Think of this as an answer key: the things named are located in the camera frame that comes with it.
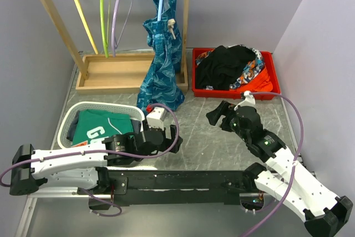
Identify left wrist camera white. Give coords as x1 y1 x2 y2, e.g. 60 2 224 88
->
146 107 166 130

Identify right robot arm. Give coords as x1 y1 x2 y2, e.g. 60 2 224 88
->
206 100 353 236

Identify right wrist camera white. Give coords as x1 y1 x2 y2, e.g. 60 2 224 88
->
234 90 256 111

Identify white laundry basket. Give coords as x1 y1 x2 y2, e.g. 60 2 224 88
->
57 101 145 149

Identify purple hanger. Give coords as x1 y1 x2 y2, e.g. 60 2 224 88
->
111 0 133 57

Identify blue patterned shorts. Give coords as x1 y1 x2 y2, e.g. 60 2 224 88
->
136 0 185 112

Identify green t-shirt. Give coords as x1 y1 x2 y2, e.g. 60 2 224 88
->
72 109 134 146

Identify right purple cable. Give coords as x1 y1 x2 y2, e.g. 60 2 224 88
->
238 91 305 237

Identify yellow hanger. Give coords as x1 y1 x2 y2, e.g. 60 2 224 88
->
73 0 98 54

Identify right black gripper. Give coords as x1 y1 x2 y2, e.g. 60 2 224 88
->
206 100 250 142

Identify wooden clothes rack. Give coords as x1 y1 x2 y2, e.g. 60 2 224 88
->
23 0 192 95

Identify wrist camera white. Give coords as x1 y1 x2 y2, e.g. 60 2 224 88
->
146 107 166 130
234 90 256 111

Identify colourful patterned shorts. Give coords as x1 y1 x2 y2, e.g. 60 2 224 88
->
196 44 265 90

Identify black shorts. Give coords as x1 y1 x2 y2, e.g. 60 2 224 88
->
195 45 256 90

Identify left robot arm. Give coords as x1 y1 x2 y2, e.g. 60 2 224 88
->
8 125 183 196

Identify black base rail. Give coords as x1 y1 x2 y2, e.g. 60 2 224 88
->
88 170 260 211

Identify red plastic bin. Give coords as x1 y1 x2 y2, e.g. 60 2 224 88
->
190 48 281 99

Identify green hanger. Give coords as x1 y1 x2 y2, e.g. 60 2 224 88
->
99 0 111 58

